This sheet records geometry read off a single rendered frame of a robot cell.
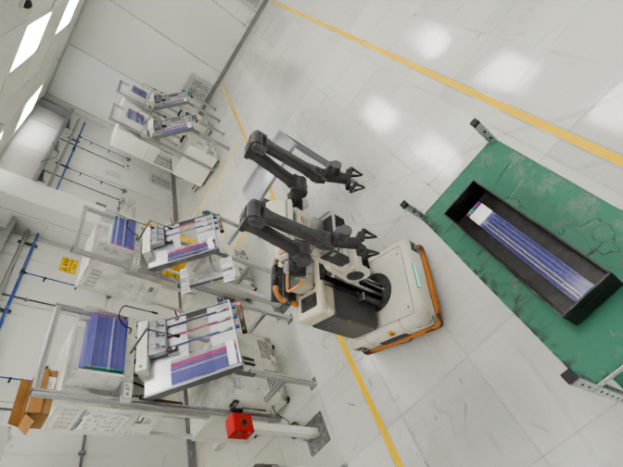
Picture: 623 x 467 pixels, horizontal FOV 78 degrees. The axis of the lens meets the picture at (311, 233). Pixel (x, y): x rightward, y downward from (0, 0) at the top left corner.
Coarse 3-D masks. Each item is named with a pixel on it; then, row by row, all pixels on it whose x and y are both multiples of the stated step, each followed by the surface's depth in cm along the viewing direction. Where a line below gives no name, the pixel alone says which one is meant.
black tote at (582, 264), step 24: (480, 192) 152; (456, 216) 155; (504, 216) 143; (480, 240) 147; (552, 240) 127; (504, 264) 129; (576, 264) 119; (552, 288) 122; (600, 288) 106; (576, 312) 109
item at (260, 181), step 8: (280, 136) 360; (288, 136) 372; (280, 144) 354; (288, 144) 341; (296, 144) 334; (304, 152) 341; (312, 152) 390; (320, 160) 351; (256, 168) 376; (256, 176) 369; (264, 176) 355; (272, 176) 343; (248, 184) 376; (256, 184) 362; (264, 184) 348; (272, 184) 344; (248, 192) 369; (256, 192) 356; (264, 192) 344; (248, 200) 362; (264, 200) 394
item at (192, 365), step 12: (204, 348) 301; (216, 348) 299; (228, 348) 298; (180, 360) 294; (192, 360) 293; (204, 360) 292; (216, 360) 291; (228, 360) 290; (180, 372) 286; (192, 372) 285; (204, 372) 284
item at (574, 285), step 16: (480, 208) 148; (480, 224) 146; (496, 224) 141; (512, 240) 134; (528, 240) 130; (528, 256) 128; (544, 256) 124; (544, 272) 122; (560, 272) 119; (576, 272) 116; (560, 288) 117; (576, 288) 114
